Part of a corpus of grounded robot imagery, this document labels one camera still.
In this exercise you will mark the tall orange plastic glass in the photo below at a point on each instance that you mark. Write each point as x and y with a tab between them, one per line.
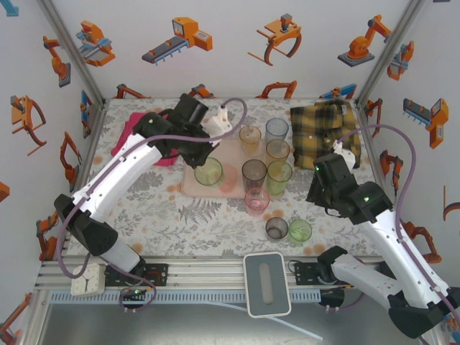
277	151

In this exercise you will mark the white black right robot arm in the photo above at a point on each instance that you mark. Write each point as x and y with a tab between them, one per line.
388	237

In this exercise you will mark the beige plastic tray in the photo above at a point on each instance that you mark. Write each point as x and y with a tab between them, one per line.
201	190

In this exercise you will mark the pink red plastic glass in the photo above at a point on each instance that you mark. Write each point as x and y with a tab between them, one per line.
257	201

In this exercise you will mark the tall green plastic glass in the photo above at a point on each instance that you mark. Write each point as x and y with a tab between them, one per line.
279	176

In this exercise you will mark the aluminium side rail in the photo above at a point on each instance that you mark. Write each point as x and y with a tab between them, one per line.
370	143
86	161

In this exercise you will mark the aluminium corner post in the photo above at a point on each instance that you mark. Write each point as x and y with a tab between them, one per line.
70	46
393	46

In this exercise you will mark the tall grey plastic glass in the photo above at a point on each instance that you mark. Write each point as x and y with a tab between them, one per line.
254	174

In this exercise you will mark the floral tablecloth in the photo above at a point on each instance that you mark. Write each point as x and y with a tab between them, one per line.
161	223

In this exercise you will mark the white grey flat device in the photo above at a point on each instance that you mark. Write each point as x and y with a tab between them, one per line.
266	284

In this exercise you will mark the small circuit board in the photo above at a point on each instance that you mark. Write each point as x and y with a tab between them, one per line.
136	292

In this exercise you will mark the tall blue plastic glass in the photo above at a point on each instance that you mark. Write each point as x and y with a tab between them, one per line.
276	129

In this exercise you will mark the yellow black plaid shirt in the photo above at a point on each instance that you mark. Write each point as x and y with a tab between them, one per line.
312	133

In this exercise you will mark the white square clock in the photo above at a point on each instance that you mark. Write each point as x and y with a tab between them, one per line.
91	284

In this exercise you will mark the small green plastic glass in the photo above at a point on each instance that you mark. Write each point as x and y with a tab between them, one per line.
300	230

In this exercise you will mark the folded pink towel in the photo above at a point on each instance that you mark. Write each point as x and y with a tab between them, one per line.
133	122

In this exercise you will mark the short orange plastic glass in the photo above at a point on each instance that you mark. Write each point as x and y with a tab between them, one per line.
250	138

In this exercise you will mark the aluminium table edge rail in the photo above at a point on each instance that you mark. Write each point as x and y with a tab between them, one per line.
215	273

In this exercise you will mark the small dark grey glass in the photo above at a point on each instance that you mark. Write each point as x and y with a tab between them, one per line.
276	229

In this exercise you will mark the salmon plastic cup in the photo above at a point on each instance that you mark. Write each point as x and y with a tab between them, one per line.
230	179

